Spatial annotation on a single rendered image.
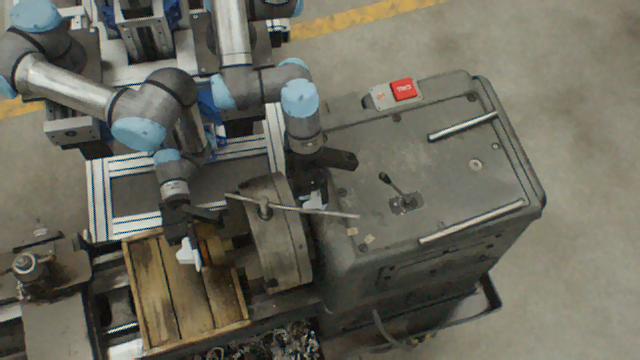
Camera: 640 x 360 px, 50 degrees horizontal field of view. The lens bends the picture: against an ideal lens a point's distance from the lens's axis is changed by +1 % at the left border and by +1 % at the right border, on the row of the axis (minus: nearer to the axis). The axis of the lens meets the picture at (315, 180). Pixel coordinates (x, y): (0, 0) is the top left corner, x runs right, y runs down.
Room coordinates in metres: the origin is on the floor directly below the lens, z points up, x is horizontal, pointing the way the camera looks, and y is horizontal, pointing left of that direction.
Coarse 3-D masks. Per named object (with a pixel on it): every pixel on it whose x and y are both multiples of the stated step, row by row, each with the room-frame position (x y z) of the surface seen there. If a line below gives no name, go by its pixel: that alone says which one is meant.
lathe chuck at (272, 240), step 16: (240, 192) 0.70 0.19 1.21; (256, 192) 0.70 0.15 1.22; (272, 192) 0.70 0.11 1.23; (256, 208) 0.65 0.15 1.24; (272, 208) 0.65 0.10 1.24; (256, 224) 0.61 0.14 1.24; (272, 224) 0.61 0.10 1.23; (256, 240) 0.57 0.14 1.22; (272, 240) 0.57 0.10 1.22; (288, 240) 0.58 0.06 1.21; (272, 256) 0.54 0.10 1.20; (288, 256) 0.54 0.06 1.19; (272, 272) 0.51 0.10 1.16; (288, 272) 0.51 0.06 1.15; (272, 288) 0.49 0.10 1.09; (288, 288) 0.50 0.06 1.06
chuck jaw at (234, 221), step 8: (248, 184) 0.74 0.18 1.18; (232, 200) 0.69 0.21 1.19; (232, 208) 0.67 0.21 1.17; (240, 208) 0.68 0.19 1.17; (224, 216) 0.65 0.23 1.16; (232, 216) 0.66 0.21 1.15; (240, 216) 0.66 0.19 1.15; (224, 224) 0.64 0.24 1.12; (232, 224) 0.64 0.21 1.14; (240, 224) 0.64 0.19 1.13; (224, 232) 0.62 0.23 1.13; (232, 232) 0.62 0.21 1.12; (240, 232) 0.63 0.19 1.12
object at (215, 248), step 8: (200, 240) 0.60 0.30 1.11; (208, 240) 0.60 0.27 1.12; (216, 240) 0.60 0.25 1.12; (224, 240) 0.60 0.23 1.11; (200, 248) 0.57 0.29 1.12; (208, 248) 0.58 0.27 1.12; (216, 248) 0.58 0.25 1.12; (224, 248) 0.58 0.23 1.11; (232, 248) 0.58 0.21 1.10; (200, 256) 0.55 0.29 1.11; (208, 256) 0.56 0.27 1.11; (216, 256) 0.56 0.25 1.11; (224, 256) 0.56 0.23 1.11; (208, 264) 0.54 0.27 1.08; (216, 264) 0.54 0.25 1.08
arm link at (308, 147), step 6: (288, 138) 0.70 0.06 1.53; (318, 138) 0.70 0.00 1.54; (294, 144) 0.68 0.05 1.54; (300, 144) 0.68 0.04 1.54; (306, 144) 0.68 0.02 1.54; (312, 144) 0.68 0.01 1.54; (318, 144) 0.69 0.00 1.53; (294, 150) 0.68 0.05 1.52; (300, 150) 0.67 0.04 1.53; (306, 150) 0.67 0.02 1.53; (312, 150) 0.67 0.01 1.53
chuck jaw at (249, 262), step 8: (240, 248) 0.58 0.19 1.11; (248, 248) 0.59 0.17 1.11; (232, 256) 0.56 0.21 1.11; (240, 256) 0.56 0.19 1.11; (248, 256) 0.56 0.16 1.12; (256, 256) 0.56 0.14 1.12; (232, 264) 0.54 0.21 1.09; (240, 264) 0.54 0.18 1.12; (248, 264) 0.54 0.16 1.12; (256, 264) 0.54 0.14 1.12; (240, 272) 0.52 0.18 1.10; (248, 272) 0.51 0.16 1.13; (256, 272) 0.52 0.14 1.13; (248, 280) 0.49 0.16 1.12; (256, 280) 0.50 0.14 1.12; (264, 280) 0.50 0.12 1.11; (272, 280) 0.50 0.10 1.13
